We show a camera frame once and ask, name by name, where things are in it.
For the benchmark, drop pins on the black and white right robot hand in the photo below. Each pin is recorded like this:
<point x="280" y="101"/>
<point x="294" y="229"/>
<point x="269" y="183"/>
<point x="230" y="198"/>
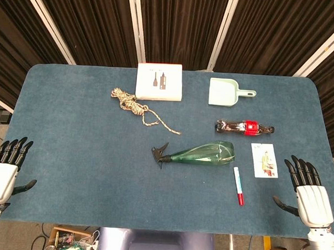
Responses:
<point x="313" y="204"/>

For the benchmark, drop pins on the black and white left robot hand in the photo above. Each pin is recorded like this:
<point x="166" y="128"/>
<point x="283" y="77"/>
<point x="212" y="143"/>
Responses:
<point x="3" y="182"/>

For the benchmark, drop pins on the green spray bottle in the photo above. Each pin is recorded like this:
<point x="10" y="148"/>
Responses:
<point x="210" y="155"/>

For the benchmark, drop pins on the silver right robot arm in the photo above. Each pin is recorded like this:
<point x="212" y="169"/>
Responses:
<point x="322" y="243"/>

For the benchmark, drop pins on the cola bottle with red label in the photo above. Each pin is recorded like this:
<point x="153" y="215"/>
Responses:
<point x="250" y="128"/>

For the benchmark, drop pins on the yellow floor strip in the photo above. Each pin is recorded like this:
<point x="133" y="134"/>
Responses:
<point x="266" y="247"/>

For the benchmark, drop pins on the white picture card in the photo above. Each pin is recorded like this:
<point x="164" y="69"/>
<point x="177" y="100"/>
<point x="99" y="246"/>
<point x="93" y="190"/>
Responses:
<point x="264" y="161"/>

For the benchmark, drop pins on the black equipment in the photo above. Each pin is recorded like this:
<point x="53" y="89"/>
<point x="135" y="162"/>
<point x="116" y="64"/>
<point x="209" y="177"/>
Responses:
<point x="1" y="115"/>

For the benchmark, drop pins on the white marker with red cap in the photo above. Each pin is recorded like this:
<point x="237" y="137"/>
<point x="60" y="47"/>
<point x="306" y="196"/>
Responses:
<point x="237" y="182"/>

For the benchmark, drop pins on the wooden box with clutter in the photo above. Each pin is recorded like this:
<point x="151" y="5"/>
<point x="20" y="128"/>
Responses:
<point x="70" y="232"/>

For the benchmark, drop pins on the blue felt table cover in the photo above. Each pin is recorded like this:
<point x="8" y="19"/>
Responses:
<point x="86" y="155"/>

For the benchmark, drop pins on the white table leg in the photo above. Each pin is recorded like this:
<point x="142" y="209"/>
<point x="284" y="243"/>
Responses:
<point x="232" y="246"/>

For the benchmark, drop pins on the dark brown pleated curtain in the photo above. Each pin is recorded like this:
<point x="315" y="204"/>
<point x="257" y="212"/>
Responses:
<point x="181" y="26"/>
<point x="99" y="24"/>
<point x="332" y="95"/>
<point x="269" y="32"/>
<point x="10" y="42"/>

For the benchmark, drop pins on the mint green plastic dustpan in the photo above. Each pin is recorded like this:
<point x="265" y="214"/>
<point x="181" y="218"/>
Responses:
<point x="221" y="91"/>

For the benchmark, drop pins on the purple robot torso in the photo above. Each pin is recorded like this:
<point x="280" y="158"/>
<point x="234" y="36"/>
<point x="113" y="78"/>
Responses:
<point x="157" y="242"/>

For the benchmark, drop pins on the white flat cardboard box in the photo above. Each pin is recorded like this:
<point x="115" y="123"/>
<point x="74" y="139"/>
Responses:
<point x="157" y="83"/>

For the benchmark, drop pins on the white partition frame post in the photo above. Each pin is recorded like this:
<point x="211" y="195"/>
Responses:
<point x="320" y="55"/>
<point x="137" y="28"/>
<point x="3" y="105"/>
<point x="49" y="26"/>
<point x="223" y="32"/>

